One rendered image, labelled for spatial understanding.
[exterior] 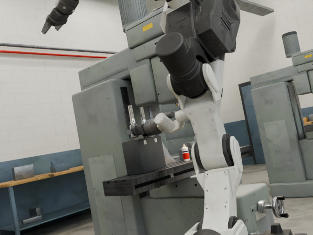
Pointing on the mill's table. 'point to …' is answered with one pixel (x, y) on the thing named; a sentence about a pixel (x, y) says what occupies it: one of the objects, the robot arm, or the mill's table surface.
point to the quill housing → (161, 82)
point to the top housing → (145, 29)
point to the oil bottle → (185, 153)
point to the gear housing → (146, 50)
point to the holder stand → (143, 155)
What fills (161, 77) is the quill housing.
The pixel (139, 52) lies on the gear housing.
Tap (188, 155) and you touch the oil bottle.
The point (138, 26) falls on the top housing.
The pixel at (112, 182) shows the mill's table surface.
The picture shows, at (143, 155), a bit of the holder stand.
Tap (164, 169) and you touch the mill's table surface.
